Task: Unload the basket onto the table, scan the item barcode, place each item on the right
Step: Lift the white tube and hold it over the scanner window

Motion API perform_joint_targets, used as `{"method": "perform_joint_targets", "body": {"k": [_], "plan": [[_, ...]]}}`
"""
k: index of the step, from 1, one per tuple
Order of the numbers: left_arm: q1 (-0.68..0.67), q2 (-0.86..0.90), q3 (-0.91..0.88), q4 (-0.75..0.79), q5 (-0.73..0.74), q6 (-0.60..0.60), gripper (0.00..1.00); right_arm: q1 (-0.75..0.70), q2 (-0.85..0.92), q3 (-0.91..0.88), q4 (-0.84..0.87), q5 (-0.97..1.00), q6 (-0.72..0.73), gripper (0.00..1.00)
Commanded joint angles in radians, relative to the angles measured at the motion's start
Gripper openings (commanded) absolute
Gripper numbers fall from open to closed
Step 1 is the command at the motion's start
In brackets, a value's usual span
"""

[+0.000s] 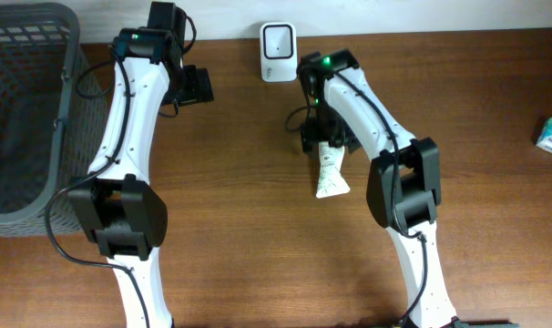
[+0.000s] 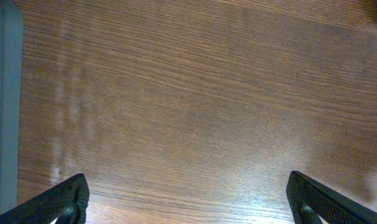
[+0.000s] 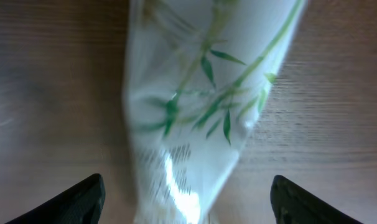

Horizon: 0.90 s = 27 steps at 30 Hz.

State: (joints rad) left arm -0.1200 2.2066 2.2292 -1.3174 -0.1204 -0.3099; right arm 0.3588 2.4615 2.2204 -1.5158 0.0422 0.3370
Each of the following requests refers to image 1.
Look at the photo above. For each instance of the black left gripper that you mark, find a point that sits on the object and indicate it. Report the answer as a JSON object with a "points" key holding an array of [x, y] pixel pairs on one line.
{"points": [[198, 84]]}

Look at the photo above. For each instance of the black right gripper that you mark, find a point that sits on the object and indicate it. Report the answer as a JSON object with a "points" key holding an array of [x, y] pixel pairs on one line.
{"points": [[311, 129]]}

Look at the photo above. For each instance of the white cream tube gold cap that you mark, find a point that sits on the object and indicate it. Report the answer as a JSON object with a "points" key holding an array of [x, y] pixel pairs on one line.
{"points": [[330, 182]]}

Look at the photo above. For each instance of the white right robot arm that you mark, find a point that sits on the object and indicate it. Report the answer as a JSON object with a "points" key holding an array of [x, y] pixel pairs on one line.
{"points": [[404, 187]]}

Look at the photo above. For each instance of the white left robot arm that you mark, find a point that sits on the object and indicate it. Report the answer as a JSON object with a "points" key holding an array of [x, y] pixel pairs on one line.
{"points": [[115, 204]]}

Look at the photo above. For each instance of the grey plastic mesh basket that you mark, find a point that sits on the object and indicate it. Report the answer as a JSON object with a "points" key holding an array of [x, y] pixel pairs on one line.
{"points": [[48, 134]]}

